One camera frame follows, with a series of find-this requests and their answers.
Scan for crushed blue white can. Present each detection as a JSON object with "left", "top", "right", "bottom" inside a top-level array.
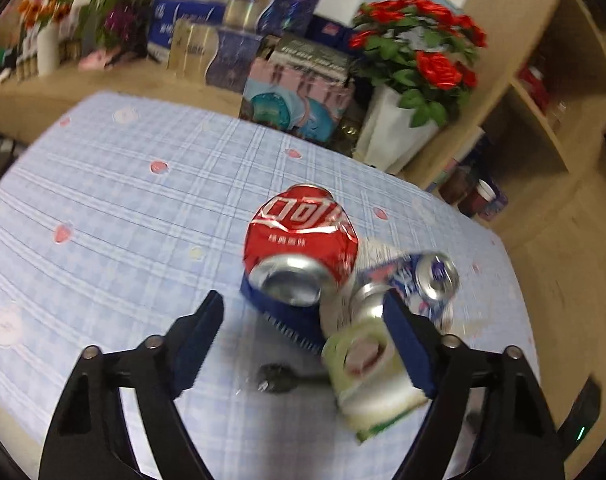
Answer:
[{"left": 350, "top": 251, "right": 460, "bottom": 333}]

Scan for red rose plant white pot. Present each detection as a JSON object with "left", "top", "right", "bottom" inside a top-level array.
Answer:
[{"left": 348, "top": 0, "right": 488, "bottom": 173}]

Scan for wide gold purple box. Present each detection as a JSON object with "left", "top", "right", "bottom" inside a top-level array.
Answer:
[{"left": 167, "top": 21, "right": 264, "bottom": 93}]

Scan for white vase orange flowers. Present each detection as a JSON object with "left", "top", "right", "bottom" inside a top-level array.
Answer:
[{"left": 17, "top": 0, "right": 84, "bottom": 77}]

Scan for dark brown cup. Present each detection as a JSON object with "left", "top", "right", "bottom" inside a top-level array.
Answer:
[{"left": 440, "top": 165, "right": 476, "bottom": 213}]

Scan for row of small brown bottles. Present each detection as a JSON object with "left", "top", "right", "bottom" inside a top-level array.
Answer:
[{"left": 14, "top": 35, "right": 39, "bottom": 81}]

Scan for small blue box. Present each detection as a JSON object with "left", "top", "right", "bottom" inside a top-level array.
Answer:
[{"left": 310, "top": 14, "right": 356, "bottom": 51}]

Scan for red cup white rim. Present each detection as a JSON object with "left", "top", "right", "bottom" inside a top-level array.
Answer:
[{"left": 475, "top": 180, "right": 497, "bottom": 218}]

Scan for red basket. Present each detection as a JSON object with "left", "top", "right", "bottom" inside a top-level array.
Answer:
[{"left": 518, "top": 65, "right": 551, "bottom": 111}]

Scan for wooden shelf unit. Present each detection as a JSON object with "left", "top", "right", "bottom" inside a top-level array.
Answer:
[{"left": 398, "top": 0, "right": 606, "bottom": 261}]

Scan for pink teal gift box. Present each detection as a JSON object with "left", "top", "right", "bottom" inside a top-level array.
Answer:
[{"left": 240, "top": 57, "right": 356, "bottom": 143}]

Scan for pink pouch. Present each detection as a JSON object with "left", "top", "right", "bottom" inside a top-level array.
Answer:
[{"left": 78, "top": 50, "right": 120, "bottom": 72}]

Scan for dark printed box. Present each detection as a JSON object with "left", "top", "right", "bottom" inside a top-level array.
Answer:
[{"left": 270, "top": 35, "right": 356, "bottom": 83}]

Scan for wooden sideboard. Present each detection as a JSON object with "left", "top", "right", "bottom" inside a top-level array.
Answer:
[{"left": 0, "top": 55, "right": 244, "bottom": 133}]

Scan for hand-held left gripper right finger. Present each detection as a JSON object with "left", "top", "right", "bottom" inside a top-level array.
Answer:
[{"left": 382, "top": 290, "right": 566, "bottom": 480}]

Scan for blue white box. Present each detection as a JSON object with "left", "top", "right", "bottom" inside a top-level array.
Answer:
[{"left": 148, "top": 0, "right": 229, "bottom": 63}]

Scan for clear glass bottle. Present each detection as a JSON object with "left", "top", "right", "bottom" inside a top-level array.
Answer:
[{"left": 548, "top": 100, "right": 570, "bottom": 131}]

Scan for green white can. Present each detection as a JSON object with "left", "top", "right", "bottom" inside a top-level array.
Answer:
[{"left": 322, "top": 322, "right": 429, "bottom": 445}]

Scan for blue checked tablecloth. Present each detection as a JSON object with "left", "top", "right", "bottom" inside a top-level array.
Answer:
[{"left": 0, "top": 91, "right": 541, "bottom": 480}]

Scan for tall gold purple box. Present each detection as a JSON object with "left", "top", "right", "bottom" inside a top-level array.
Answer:
[{"left": 223, "top": 0, "right": 324, "bottom": 36}]

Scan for dark blue carton box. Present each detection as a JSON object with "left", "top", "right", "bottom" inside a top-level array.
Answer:
[{"left": 239, "top": 272, "right": 329, "bottom": 358}]

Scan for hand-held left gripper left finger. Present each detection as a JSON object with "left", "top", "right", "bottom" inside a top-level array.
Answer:
[{"left": 38, "top": 290, "right": 225, "bottom": 480}]

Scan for crushed red can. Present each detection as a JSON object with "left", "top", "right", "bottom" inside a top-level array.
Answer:
[{"left": 244, "top": 184, "right": 360, "bottom": 307}]

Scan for purple flower bunch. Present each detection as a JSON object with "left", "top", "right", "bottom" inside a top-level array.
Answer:
[{"left": 106, "top": 7, "right": 140, "bottom": 42}]

